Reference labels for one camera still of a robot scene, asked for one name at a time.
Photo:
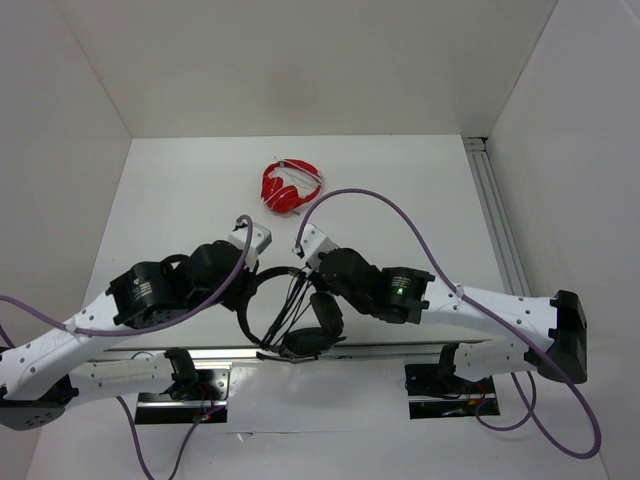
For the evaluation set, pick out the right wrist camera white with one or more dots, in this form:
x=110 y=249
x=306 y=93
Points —
x=313 y=246

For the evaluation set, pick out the black headset with cable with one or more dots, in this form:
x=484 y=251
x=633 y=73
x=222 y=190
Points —
x=309 y=324

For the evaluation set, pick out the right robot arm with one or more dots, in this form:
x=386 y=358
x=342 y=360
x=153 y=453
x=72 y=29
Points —
x=544 y=334

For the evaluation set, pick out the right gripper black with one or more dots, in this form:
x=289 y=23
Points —
x=327 y=284

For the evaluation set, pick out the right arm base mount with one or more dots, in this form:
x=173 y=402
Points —
x=435 y=392

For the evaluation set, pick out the aluminium rail right side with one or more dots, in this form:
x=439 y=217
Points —
x=502 y=238

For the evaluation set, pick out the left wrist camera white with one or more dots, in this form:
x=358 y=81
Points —
x=250 y=240

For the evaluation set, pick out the aluminium rail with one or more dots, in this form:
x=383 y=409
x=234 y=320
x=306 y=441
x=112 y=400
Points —
x=408 y=352
x=502 y=238

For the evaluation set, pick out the aluminium rail front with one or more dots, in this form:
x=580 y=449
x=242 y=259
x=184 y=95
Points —
x=408 y=352

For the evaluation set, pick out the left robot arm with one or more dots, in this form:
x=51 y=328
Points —
x=43 y=378

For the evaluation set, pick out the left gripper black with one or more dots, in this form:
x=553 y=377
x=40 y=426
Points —
x=248 y=288

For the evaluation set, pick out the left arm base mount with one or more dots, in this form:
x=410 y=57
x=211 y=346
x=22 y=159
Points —
x=206 y=401

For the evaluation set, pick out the red headphones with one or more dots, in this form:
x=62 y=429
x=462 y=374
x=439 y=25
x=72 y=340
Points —
x=285 y=199

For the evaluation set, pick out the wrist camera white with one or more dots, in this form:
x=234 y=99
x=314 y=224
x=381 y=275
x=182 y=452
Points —
x=313 y=246
x=250 y=240

